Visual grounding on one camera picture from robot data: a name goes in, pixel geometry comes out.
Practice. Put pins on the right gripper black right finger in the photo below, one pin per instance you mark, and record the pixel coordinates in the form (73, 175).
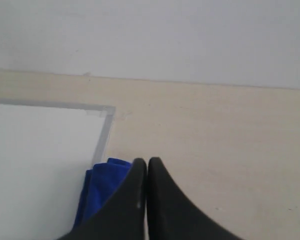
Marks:
(170, 213)

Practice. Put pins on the white whiteboard with aluminium frame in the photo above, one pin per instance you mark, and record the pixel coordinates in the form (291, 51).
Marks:
(45, 150)

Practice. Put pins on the blue cloth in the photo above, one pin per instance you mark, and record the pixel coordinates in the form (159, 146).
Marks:
(100, 182)

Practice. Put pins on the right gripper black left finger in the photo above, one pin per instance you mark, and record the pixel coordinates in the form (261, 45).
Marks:
(122, 217)

